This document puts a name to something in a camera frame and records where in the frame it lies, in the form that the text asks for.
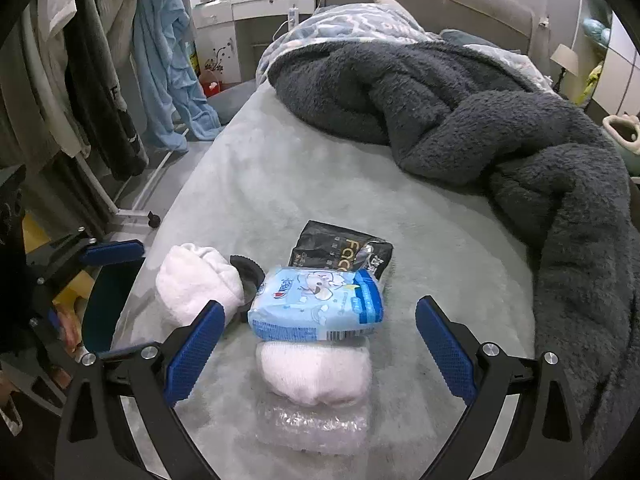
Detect bed with grey sheet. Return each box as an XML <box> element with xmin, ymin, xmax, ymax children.
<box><xmin>113</xmin><ymin>84</ymin><xmax>534</xmax><ymax>479</ymax></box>

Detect white wardrobe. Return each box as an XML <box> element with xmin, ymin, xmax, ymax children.
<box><xmin>570</xmin><ymin>0</ymin><xmax>639</xmax><ymax>122</ymax></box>

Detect grey floor cushion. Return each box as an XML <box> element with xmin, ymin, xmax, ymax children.
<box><xmin>207</xmin><ymin>79</ymin><xmax>256</xmax><ymax>125</ymax></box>

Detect dark teal trash bin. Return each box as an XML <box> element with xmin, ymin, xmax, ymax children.
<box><xmin>81</xmin><ymin>259</ymin><xmax>144</xmax><ymax>353</ymax></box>

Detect white clothes rack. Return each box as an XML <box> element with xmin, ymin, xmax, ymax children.
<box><xmin>76</xmin><ymin>124</ymin><xmax>208</xmax><ymax>230</ymax></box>

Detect blue patterned quilt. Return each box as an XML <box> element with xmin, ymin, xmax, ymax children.
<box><xmin>255</xmin><ymin>3</ymin><xmax>552</xmax><ymax>93</ymax></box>

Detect bedside lamp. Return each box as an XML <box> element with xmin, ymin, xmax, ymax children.
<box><xmin>550</xmin><ymin>44</ymin><xmax>579</xmax><ymax>93</ymax></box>

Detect white sock left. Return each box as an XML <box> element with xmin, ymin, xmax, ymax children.
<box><xmin>155</xmin><ymin>243</ymin><xmax>244</xmax><ymax>326</ymax></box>

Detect white dressing table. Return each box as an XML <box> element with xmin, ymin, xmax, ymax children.
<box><xmin>192</xmin><ymin>0</ymin><xmax>319</xmax><ymax>88</ymax></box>

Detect light blue hanging towel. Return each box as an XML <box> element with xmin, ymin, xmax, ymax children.
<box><xmin>132</xmin><ymin>0</ymin><xmax>222</xmax><ymax>154</ymax></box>

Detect white sock right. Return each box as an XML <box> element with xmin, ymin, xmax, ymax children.
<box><xmin>255</xmin><ymin>337</ymin><xmax>372</xmax><ymax>408</ymax></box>

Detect black hanging garment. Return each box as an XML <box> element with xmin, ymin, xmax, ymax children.
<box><xmin>63</xmin><ymin>0</ymin><xmax>149</xmax><ymax>181</ymax></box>

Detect clear bubble wrap piece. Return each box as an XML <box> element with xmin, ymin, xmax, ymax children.
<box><xmin>256</xmin><ymin>393</ymin><xmax>371</xmax><ymax>456</ymax></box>

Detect dark grey fleece blanket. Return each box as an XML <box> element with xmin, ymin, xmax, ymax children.
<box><xmin>268</xmin><ymin>42</ymin><xmax>639</xmax><ymax>474</ymax></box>

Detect blue tissue packet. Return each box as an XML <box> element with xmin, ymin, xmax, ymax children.
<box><xmin>247</xmin><ymin>266</ymin><xmax>384</xmax><ymax>342</ymax></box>

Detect yellow curtain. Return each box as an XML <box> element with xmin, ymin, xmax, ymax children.
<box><xmin>22</xmin><ymin>214</ymin><xmax>94</xmax><ymax>311</ymax></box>

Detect black round lid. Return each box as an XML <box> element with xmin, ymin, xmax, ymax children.
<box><xmin>229</xmin><ymin>255</ymin><xmax>266</xmax><ymax>323</ymax></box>

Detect grey hanging garment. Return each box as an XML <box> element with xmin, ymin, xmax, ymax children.
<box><xmin>0</xmin><ymin>0</ymin><xmax>144</xmax><ymax>172</ymax></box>

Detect white sock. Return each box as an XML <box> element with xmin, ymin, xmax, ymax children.
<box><xmin>155</xmin><ymin>243</ymin><xmax>244</xmax><ymax>326</ymax></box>
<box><xmin>255</xmin><ymin>337</ymin><xmax>372</xmax><ymax>408</ymax></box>

